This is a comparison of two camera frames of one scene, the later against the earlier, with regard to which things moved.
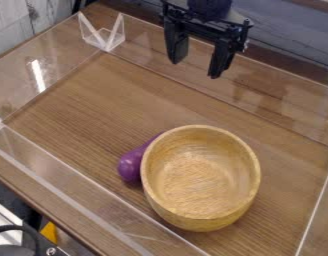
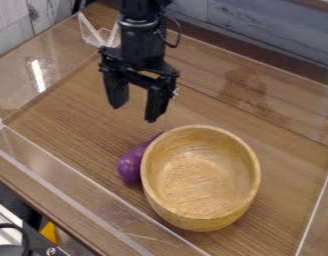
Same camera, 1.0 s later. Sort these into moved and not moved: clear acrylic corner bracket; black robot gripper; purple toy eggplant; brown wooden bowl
Moved: black robot gripper
Not moved: clear acrylic corner bracket; brown wooden bowl; purple toy eggplant
